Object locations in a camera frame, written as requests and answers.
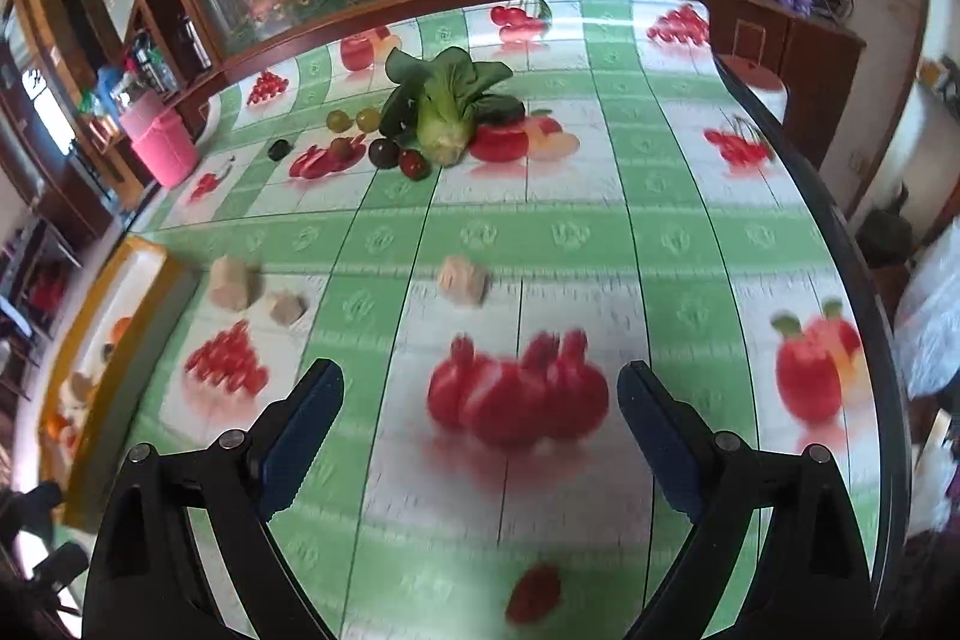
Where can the blue detergent jug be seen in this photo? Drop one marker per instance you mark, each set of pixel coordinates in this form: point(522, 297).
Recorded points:
point(108, 78)

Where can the bok choy vegetable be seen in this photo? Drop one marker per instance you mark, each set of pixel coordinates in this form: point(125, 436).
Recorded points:
point(442, 102)

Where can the pink knitted jar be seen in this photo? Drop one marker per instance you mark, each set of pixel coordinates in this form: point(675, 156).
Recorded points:
point(160, 139)

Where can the dark wooden sideboard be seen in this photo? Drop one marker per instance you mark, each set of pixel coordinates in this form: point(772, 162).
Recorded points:
point(769, 47)

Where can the beige chunk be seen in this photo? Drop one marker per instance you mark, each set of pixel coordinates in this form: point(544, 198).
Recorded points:
point(462, 281)

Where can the green grape right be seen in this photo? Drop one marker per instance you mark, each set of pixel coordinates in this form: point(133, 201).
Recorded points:
point(368, 119)

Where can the yellow rimmed white tray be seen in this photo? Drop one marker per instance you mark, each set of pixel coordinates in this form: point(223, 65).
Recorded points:
point(141, 281)

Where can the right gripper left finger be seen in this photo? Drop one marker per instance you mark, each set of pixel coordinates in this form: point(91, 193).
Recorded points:
point(146, 578)

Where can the orange fruit one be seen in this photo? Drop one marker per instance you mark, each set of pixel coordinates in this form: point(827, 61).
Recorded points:
point(118, 329)

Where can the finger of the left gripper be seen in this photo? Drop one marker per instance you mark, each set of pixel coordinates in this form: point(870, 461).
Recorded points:
point(30, 511)
point(58, 570)

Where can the white plastic bag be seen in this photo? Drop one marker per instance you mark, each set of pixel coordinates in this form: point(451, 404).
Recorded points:
point(926, 322)

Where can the small red date by bok choy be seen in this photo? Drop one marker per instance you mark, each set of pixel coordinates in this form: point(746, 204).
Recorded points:
point(413, 165)

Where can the dark plum by bok choy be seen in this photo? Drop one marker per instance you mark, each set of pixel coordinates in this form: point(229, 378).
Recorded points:
point(384, 153)

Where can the orange fruit two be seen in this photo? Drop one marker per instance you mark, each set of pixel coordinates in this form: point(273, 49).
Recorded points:
point(55, 424)

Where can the beige cut chunk two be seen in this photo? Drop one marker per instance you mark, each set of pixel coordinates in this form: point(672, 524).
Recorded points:
point(234, 285)

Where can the dark red date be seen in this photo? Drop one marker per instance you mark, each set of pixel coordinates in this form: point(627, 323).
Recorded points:
point(536, 594)

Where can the small black plum left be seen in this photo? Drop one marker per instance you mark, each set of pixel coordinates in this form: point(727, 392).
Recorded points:
point(278, 150)

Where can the green grape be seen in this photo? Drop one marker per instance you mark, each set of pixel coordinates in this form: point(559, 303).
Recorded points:
point(338, 121)
point(368, 119)

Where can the beige cut chunk four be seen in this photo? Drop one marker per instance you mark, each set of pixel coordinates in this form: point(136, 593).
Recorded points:
point(285, 308)

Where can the brown grape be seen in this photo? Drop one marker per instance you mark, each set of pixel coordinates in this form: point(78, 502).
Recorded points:
point(341, 148)

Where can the green grape left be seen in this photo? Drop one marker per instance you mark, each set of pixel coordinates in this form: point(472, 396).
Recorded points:
point(338, 121)

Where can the beige cut chunk one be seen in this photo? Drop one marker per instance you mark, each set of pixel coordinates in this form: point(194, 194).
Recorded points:
point(79, 386)

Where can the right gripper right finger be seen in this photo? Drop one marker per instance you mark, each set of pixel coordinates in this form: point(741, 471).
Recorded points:
point(811, 580)

